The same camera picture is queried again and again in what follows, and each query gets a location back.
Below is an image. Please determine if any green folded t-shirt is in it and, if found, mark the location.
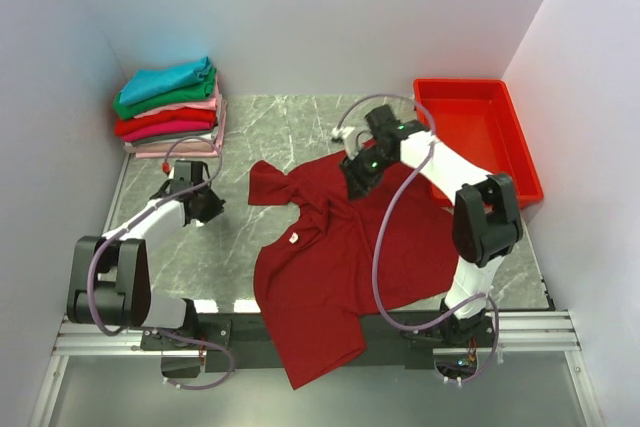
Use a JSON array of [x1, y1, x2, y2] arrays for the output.
[[112, 68, 217, 120]]

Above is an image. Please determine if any turquoise folded t-shirt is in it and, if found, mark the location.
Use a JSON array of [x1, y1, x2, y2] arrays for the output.
[[120, 56, 213, 105]]

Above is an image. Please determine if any dark grey folded t-shirt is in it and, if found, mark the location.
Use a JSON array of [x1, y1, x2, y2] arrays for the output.
[[129, 131, 214, 145]]

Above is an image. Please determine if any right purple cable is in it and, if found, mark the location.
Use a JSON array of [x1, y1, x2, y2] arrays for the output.
[[337, 92, 501, 391]]

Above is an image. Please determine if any dark red t-shirt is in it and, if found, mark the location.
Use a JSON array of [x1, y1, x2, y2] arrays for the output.
[[248, 153, 458, 389]]

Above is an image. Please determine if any light pink folded t-shirt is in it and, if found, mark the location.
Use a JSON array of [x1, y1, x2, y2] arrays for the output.
[[135, 78, 222, 119]]

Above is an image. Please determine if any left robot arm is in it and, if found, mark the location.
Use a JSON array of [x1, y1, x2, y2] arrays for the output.
[[66, 160, 224, 349]]

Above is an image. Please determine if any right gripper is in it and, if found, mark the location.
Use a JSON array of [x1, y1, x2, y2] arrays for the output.
[[338, 146, 397, 203]]

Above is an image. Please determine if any red plastic bin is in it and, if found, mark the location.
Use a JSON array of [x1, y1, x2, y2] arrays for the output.
[[413, 78, 544, 209]]

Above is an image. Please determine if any red folded t-shirt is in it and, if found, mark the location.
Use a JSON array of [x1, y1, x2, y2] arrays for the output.
[[114, 108, 217, 137]]

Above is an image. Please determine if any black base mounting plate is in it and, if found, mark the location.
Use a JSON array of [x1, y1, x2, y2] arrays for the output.
[[140, 312, 498, 378]]

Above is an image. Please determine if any pink bottom folded t-shirt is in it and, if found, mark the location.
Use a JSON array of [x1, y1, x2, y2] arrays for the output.
[[124, 99, 228, 159]]

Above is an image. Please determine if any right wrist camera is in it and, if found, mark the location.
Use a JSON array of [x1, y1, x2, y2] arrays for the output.
[[331, 127, 366, 159]]

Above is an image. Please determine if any aluminium rail frame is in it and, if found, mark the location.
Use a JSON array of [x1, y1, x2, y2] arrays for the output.
[[53, 184, 580, 359]]

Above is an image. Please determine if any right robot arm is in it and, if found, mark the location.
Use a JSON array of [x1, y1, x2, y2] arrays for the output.
[[331, 105, 523, 346]]

